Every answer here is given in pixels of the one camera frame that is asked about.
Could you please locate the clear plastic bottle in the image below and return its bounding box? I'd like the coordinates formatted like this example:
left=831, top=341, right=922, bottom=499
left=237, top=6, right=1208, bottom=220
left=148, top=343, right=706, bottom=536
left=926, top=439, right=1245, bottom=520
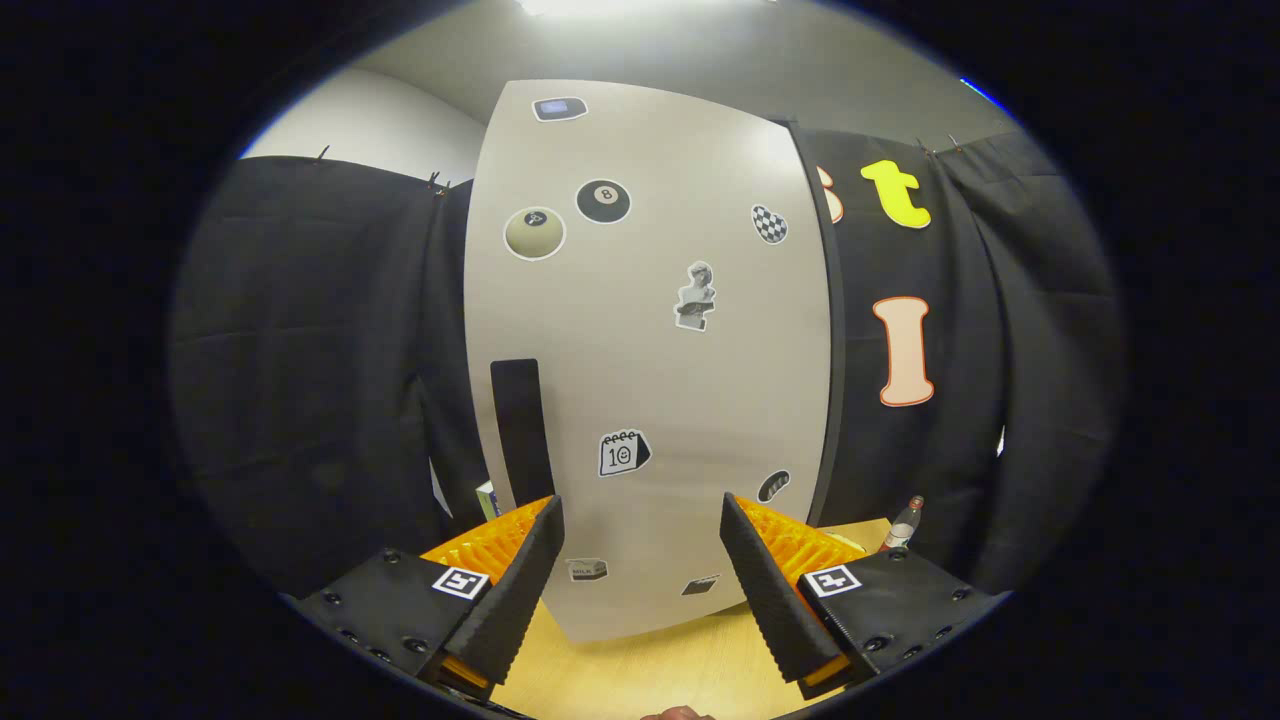
left=882, top=495, right=925, bottom=553

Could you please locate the beige shoe cabinet door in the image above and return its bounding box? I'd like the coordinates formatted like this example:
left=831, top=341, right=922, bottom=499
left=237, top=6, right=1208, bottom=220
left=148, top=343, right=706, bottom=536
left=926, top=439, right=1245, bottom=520
left=463, top=78, right=836, bottom=644

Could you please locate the black door handle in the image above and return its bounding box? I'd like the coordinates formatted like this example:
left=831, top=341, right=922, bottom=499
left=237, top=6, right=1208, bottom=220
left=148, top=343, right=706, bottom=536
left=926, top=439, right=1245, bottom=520
left=490, top=358, right=556, bottom=506

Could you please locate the dark grey shoe cabinet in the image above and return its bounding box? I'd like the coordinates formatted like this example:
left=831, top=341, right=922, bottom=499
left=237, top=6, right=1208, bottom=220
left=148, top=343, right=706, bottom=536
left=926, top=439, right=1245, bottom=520
left=785, top=118, right=849, bottom=529

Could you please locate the black backdrop cloth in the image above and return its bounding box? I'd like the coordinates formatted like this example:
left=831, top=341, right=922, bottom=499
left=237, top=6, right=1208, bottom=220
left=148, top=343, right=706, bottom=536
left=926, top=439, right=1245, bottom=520
left=170, top=130, right=1126, bottom=601

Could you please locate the large ceiling light panel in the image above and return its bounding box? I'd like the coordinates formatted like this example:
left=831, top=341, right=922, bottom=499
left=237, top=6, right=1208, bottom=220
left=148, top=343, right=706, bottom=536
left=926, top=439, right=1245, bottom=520
left=515, top=0, right=701, bottom=16

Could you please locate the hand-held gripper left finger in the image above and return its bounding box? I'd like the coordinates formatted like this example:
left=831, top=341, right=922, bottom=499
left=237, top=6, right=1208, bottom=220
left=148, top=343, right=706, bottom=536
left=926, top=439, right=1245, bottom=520
left=295, top=495, right=566, bottom=701

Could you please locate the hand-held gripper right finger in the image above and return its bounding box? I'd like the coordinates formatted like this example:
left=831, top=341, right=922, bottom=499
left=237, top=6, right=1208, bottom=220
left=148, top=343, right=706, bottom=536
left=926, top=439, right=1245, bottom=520
left=720, top=492, right=1011, bottom=701

